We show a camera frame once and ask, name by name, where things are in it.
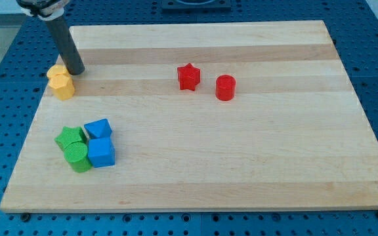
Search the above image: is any yellow hexagon block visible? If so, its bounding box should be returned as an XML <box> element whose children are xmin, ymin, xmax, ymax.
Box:
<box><xmin>49</xmin><ymin>75</ymin><xmax>75</xmax><ymax>100</ymax></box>

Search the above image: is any red cylinder block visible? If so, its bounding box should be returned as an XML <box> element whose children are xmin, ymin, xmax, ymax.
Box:
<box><xmin>215</xmin><ymin>75</ymin><xmax>236</xmax><ymax>101</ymax></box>

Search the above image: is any red star block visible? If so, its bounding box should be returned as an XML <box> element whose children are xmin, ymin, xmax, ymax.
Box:
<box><xmin>177</xmin><ymin>63</ymin><xmax>201</xmax><ymax>91</ymax></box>

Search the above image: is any wooden board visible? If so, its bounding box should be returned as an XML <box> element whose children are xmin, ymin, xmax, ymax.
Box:
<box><xmin>0</xmin><ymin>20</ymin><xmax>378</xmax><ymax>213</ymax></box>

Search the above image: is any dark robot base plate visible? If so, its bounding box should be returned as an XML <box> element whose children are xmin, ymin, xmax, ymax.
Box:
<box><xmin>160</xmin><ymin>0</ymin><xmax>232</xmax><ymax>10</ymax></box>

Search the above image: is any yellow pentagon block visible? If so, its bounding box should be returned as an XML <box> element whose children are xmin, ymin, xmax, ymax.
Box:
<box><xmin>47</xmin><ymin>64</ymin><xmax>69</xmax><ymax>79</ymax></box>

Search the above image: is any blue cube block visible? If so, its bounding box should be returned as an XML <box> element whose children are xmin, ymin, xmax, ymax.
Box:
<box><xmin>88</xmin><ymin>137</ymin><xmax>116</xmax><ymax>168</ymax></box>

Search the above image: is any blue triangle block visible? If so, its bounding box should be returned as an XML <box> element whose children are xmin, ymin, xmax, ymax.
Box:
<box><xmin>84</xmin><ymin>119</ymin><xmax>112</xmax><ymax>139</ymax></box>

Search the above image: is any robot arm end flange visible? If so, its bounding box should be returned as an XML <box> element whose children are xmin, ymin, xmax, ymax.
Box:
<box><xmin>16</xmin><ymin>0</ymin><xmax>70</xmax><ymax>21</ymax></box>

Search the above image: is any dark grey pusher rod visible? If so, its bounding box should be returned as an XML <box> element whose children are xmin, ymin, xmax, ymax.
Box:
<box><xmin>46</xmin><ymin>16</ymin><xmax>85</xmax><ymax>75</ymax></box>

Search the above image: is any green cylinder block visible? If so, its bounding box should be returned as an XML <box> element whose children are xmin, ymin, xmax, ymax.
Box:
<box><xmin>64</xmin><ymin>142</ymin><xmax>92</xmax><ymax>173</ymax></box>

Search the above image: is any green star block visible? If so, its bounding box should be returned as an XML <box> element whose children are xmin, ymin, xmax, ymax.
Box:
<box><xmin>54</xmin><ymin>127</ymin><xmax>87</xmax><ymax>151</ymax></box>

